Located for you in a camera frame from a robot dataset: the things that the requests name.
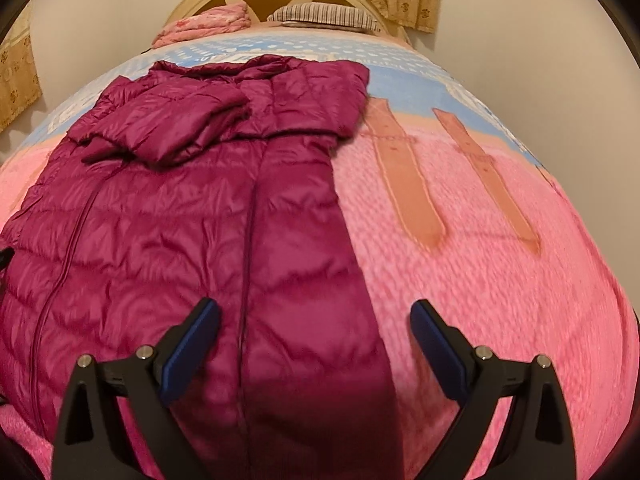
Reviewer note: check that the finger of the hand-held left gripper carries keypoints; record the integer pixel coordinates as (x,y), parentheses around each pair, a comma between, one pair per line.
(5,262)

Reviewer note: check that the magenta puffer jacket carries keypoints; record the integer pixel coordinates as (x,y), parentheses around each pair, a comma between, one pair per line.
(175,260)

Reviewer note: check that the pink folded blanket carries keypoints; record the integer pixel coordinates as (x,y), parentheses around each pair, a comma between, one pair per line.
(210,22)

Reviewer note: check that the pink and blue printed bedspread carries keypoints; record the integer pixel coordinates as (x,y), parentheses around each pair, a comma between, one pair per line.
(475,310)

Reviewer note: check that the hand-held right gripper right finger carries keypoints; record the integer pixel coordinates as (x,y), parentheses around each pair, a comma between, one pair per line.
(440,351)

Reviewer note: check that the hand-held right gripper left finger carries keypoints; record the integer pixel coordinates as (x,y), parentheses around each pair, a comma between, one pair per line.
(192,345)

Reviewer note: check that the striped pillow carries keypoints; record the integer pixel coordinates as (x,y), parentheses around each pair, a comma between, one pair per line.
(325,14)

